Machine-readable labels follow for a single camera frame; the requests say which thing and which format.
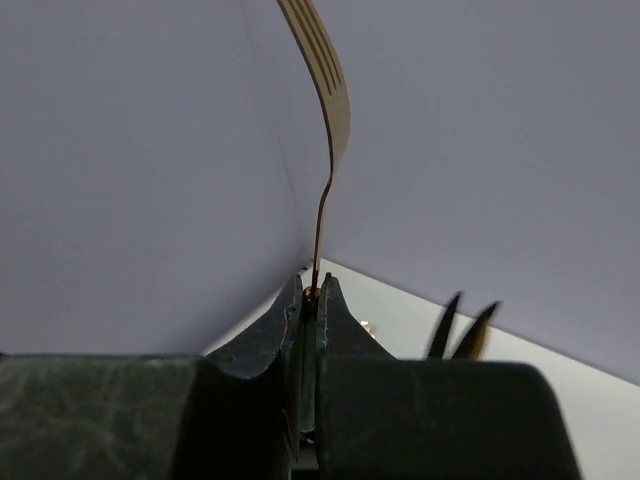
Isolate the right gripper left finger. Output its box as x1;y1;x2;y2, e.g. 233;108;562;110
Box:
209;274;304;465

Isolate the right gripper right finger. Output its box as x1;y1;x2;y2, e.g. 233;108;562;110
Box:
315;272;396;436

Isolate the black serrated knife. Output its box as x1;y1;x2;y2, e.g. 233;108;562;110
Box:
424;291;463;359

